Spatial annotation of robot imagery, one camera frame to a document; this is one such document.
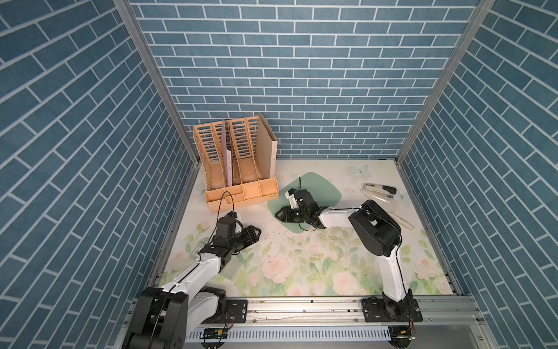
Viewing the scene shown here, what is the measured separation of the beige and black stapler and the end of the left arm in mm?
606

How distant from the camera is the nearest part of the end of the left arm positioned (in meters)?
0.64

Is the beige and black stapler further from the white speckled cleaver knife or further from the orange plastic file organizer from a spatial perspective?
the orange plastic file organizer

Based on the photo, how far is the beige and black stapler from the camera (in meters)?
1.05

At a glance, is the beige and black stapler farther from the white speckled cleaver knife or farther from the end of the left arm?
the end of the left arm

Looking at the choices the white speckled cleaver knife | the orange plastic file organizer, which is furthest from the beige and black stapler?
the orange plastic file organizer
